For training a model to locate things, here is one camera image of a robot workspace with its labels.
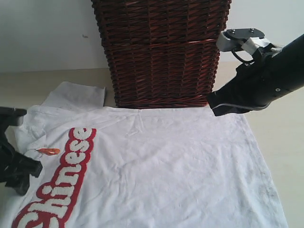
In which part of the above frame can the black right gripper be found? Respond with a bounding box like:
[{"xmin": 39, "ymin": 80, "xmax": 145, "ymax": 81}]
[{"xmin": 208, "ymin": 53, "xmax": 285, "ymax": 116}]

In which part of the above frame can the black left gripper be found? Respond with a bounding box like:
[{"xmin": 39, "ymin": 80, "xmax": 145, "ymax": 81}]
[{"xmin": 0, "ymin": 107, "xmax": 43, "ymax": 195}]

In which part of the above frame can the white t-shirt with red lettering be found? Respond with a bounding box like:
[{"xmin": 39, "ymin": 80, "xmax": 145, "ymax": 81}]
[{"xmin": 0, "ymin": 82, "xmax": 288, "ymax": 228}]

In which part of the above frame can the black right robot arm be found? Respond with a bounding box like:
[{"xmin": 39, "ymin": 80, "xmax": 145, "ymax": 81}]
[{"xmin": 207, "ymin": 36, "xmax": 304, "ymax": 116}]

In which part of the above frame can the dark brown wicker basket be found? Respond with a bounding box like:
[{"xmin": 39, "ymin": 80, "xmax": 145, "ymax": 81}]
[{"xmin": 92, "ymin": 0, "xmax": 231, "ymax": 109}]

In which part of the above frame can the small orange tag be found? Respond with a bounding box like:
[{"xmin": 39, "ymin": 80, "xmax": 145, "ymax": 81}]
[{"xmin": 35, "ymin": 148, "xmax": 60, "ymax": 156}]

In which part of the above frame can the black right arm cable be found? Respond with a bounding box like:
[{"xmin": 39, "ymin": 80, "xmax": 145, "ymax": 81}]
[{"xmin": 232, "ymin": 49, "xmax": 255, "ymax": 65}]

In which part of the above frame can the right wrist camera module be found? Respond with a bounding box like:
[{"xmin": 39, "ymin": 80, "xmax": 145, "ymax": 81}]
[{"xmin": 216, "ymin": 28, "xmax": 282, "ymax": 56}]

